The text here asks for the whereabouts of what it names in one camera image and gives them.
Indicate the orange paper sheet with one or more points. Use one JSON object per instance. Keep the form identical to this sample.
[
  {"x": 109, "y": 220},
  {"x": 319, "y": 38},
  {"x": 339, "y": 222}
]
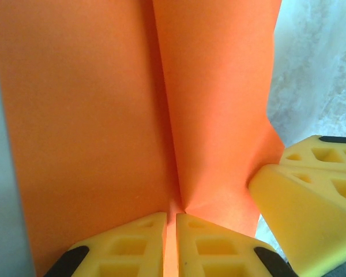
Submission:
[{"x": 89, "y": 115}]

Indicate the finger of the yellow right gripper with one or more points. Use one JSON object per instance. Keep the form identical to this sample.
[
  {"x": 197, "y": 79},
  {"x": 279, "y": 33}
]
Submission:
[
  {"x": 308, "y": 150},
  {"x": 305, "y": 225}
]

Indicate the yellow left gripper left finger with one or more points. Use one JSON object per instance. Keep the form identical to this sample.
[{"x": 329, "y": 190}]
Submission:
[{"x": 118, "y": 254}]

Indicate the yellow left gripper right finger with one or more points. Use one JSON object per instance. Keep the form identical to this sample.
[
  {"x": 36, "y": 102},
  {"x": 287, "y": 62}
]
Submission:
[{"x": 225, "y": 256}]

